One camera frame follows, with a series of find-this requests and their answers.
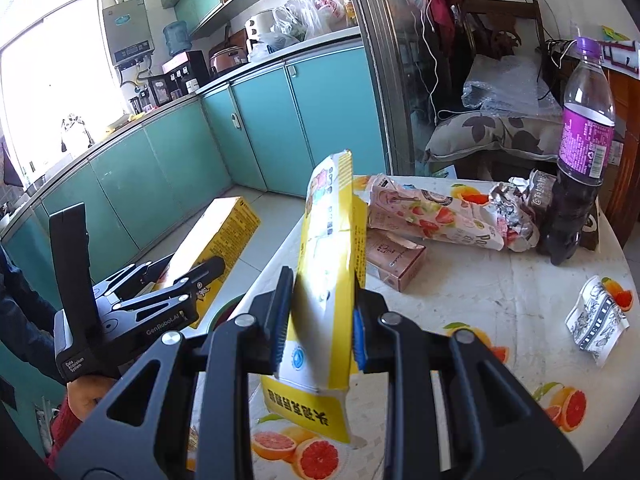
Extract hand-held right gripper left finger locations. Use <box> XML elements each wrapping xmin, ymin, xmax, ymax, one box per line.
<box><xmin>47</xmin><ymin>266</ymin><xmax>296</xmax><ymax>480</ymax></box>

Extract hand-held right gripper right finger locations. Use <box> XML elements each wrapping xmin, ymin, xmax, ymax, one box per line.
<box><xmin>352</xmin><ymin>280</ymin><xmax>586</xmax><ymax>480</ymax></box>

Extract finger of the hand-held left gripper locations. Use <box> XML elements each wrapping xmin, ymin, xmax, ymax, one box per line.
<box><xmin>92</xmin><ymin>256</ymin><xmax>173</xmax><ymax>301</ymax></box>
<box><xmin>115</xmin><ymin>256</ymin><xmax>227</xmax><ymax>311</ymax></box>

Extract red bin with green rim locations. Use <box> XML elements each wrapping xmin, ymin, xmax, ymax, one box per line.
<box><xmin>207</xmin><ymin>296</ymin><xmax>248</xmax><ymax>333</ymax></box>

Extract yellow cardboard box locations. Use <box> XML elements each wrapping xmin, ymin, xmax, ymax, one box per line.
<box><xmin>157</xmin><ymin>196</ymin><xmax>262</xmax><ymax>328</ymax></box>

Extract yellow snack packet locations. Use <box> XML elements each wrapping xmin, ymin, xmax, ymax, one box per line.
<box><xmin>260</xmin><ymin>150</ymin><xmax>368</xmax><ymax>443</ymax></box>

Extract small brown cardboard box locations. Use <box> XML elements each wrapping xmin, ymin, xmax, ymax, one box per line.
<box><xmin>365</xmin><ymin>230</ymin><xmax>427</xmax><ymax>293</ymax></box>

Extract pink strawberry print wrapper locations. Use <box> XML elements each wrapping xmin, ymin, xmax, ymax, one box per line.
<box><xmin>366</xmin><ymin>174</ymin><xmax>506</xmax><ymax>252</ymax></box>

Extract silver foil wrapper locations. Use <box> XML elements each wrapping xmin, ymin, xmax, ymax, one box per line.
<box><xmin>487</xmin><ymin>170</ymin><xmax>558</xmax><ymax>251</ymax></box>

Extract white printed snack wrapper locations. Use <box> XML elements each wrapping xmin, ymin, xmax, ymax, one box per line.
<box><xmin>565</xmin><ymin>276</ymin><xmax>631</xmax><ymax>366</ymax></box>

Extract person's left forearm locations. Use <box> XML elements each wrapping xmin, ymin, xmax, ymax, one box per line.
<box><xmin>44</xmin><ymin>395</ymin><xmax>86</xmax><ymax>466</ymax></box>

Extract person's left hand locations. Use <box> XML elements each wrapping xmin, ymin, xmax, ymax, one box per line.
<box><xmin>65</xmin><ymin>372</ymin><xmax>118</xmax><ymax>423</ymax></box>

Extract person's dark blue jacket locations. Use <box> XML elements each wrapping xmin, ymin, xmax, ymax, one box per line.
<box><xmin>0</xmin><ymin>245</ymin><xmax>68</xmax><ymax>386</ymax></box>

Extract fruit print tablecloth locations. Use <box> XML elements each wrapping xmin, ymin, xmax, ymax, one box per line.
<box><xmin>187</xmin><ymin>174</ymin><xmax>640</xmax><ymax>480</ymax></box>

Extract kitchen faucet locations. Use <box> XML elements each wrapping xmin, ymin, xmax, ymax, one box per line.
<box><xmin>60</xmin><ymin>115</ymin><xmax>96</xmax><ymax>153</ymax></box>

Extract black kitchen appliance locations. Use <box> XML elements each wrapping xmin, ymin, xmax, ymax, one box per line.
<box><xmin>148</xmin><ymin>75</ymin><xmax>173</xmax><ymax>106</ymax></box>

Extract green base cabinets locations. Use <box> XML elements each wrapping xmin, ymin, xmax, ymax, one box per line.
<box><xmin>0</xmin><ymin>35</ymin><xmax>391</xmax><ymax>411</ymax></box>

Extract pink water dispenser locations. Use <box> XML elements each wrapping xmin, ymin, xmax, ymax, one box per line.
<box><xmin>161</xmin><ymin>51</ymin><xmax>210</xmax><ymax>93</ymax></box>

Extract window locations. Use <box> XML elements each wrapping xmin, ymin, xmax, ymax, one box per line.
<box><xmin>0</xmin><ymin>0</ymin><xmax>131</xmax><ymax>181</ymax></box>

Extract brown rice cooker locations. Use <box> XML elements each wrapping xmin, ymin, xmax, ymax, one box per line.
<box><xmin>209</xmin><ymin>42</ymin><xmax>248</xmax><ymax>76</ymax></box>

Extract blue water jug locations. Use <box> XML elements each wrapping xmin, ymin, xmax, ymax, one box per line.
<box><xmin>163</xmin><ymin>21</ymin><xmax>191</xmax><ymax>57</ymax></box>

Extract white plastic bag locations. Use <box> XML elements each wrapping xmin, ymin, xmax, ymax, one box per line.
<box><xmin>248</xmin><ymin>32</ymin><xmax>301</xmax><ymax>61</ymax></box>

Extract leaf print cushion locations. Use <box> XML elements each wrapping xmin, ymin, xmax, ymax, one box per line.
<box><xmin>425</xmin><ymin>110</ymin><xmax>566</xmax><ymax>163</ymax></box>

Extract grey water heater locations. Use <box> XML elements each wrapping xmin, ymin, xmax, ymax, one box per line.
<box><xmin>102</xmin><ymin>0</ymin><xmax>155</xmax><ymax>66</ymax></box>

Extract clear hanging plastic bag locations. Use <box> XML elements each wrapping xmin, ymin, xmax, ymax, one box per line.
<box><xmin>272</xmin><ymin>0</ymin><xmax>326</xmax><ymax>41</ymax></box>

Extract clear plastic bag on chair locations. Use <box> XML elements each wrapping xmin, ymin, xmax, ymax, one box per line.
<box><xmin>461</xmin><ymin>55</ymin><xmax>556</xmax><ymax>116</ymax></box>

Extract red print plastic bag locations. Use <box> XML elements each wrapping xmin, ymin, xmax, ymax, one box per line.
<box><xmin>315</xmin><ymin>0</ymin><xmax>351</xmax><ymax>31</ymax></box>

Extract purple label drink bottle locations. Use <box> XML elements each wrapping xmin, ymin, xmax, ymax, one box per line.
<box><xmin>537</xmin><ymin>36</ymin><xmax>617</xmax><ymax>266</ymax></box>

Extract dark wooden chair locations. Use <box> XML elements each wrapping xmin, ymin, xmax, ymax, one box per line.
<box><xmin>435</xmin><ymin>0</ymin><xmax>566</xmax><ymax>181</ymax></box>

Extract white purple patterned cloth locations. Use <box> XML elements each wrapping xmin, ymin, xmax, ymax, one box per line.
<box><xmin>595</xmin><ymin>40</ymin><xmax>640</xmax><ymax>78</ymax></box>

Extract grey sliding door frame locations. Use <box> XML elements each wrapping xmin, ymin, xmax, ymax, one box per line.
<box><xmin>345</xmin><ymin>0</ymin><xmax>426</xmax><ymax>176</ymax></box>

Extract white cable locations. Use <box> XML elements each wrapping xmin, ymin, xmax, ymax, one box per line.
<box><xmin>420</xmin><ymin>5</ymin><xmax>443</xmax><ymax>121</ymax></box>

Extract black cable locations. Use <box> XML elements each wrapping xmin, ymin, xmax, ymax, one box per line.
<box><xmin>515</xmin><ymin>0</ymin><xmax>551</xmax><ymax>101</ymax></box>

